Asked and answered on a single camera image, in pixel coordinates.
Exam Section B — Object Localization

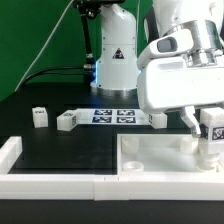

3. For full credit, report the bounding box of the white U-shaped obstacle fence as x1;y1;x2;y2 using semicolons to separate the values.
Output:
0;137;224;200

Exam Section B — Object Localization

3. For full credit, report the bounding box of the black cable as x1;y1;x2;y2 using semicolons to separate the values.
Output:
20;66;98;90

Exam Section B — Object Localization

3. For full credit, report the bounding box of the white cable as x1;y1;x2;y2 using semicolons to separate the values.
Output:
13;0;76;93

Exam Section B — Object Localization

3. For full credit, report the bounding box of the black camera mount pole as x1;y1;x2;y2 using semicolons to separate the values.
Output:
73;0;103;65

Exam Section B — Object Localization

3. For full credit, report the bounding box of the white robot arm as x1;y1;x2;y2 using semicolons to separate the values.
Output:
91;0;224;137

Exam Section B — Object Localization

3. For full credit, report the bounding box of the white square tabletop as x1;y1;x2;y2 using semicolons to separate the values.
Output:
117;134;220;173

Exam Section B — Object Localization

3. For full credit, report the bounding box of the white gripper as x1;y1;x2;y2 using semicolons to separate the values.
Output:
137;59;224;138

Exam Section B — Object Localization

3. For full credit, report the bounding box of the white sheet with AprilTags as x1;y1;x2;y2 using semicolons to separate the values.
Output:
77;108;147;125

